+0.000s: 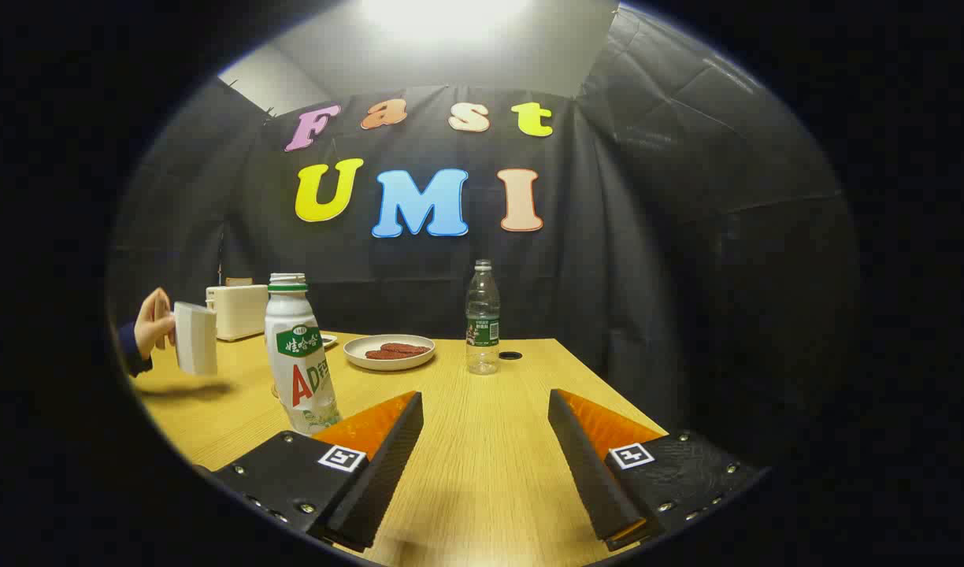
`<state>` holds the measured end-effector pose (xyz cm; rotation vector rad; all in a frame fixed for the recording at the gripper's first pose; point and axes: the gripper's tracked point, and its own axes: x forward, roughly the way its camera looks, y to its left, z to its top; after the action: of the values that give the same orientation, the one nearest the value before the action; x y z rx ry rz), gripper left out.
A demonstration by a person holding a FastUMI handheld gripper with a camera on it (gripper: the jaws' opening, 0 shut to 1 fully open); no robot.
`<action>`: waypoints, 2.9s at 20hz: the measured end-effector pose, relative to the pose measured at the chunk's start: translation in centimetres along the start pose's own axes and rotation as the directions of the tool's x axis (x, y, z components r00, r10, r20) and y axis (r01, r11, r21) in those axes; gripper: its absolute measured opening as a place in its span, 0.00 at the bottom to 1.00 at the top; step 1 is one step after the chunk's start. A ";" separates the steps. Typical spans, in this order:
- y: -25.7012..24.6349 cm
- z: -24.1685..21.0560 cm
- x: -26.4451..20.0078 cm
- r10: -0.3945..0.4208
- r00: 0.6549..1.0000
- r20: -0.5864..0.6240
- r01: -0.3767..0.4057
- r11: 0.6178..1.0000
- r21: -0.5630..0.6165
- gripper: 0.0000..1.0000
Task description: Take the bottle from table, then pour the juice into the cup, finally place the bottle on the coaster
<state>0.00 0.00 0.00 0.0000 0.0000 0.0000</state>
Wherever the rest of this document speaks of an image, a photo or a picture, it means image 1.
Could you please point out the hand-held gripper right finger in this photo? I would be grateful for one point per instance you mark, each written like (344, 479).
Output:
(596, 480)

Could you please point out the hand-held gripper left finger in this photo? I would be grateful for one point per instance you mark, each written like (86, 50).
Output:
(376, 480)

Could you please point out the white juice bottle green label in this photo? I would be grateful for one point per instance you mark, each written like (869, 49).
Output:
(289, 315)

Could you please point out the clear plastic water bottle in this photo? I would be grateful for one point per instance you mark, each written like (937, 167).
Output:
(482, 315)

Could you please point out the wooden table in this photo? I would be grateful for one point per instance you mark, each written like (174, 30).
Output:
(490, 441)

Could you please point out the round white plate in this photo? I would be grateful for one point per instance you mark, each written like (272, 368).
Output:
(364, 358)

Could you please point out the reddish brown meat slice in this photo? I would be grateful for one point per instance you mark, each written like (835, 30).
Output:
(407, 347)
(381, 355)

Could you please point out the cream toaster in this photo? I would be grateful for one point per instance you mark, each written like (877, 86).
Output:
(238, 311)

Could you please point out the person's dark blue sleeve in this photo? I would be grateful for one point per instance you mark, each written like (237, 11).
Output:
(133, 354)

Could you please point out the ceiling light panel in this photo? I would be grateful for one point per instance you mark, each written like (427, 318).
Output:
(443, 14)

